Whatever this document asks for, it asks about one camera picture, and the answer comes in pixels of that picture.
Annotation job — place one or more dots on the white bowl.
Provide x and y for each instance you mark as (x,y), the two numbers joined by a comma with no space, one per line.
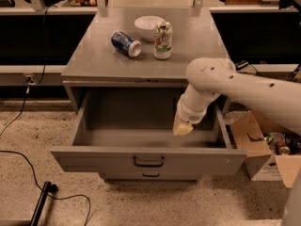
(145,26)

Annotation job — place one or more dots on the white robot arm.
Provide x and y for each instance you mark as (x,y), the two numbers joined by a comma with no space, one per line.
(209,78)

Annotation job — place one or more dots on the red can in box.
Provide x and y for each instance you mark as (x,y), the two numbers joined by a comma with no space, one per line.
(282,148)

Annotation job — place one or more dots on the grey drawer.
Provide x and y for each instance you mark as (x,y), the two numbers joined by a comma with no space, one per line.
(130,131)
(151,176)

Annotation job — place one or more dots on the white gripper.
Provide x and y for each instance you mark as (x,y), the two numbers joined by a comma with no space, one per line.
(189,114)

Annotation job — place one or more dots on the grey top drawer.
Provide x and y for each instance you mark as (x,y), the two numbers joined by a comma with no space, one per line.
(130,131)

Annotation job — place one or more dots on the black metal stand leg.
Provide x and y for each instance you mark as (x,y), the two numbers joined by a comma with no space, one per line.
(48,190)

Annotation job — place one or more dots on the grey drawer cabinet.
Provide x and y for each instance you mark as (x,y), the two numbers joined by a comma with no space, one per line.
(96,64)

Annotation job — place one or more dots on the small black device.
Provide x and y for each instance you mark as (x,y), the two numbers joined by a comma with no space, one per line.
(240,65)

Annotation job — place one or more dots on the green white soda can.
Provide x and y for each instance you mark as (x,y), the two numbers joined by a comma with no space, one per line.
(163,40)

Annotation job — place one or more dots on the open cardboard box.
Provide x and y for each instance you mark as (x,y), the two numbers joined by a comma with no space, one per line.
(257,135)

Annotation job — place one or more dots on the grey bottom drawer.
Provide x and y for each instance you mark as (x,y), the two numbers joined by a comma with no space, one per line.
(151,176)

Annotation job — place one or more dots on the blue soda can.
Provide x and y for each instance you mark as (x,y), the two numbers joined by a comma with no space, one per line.
(126,45)

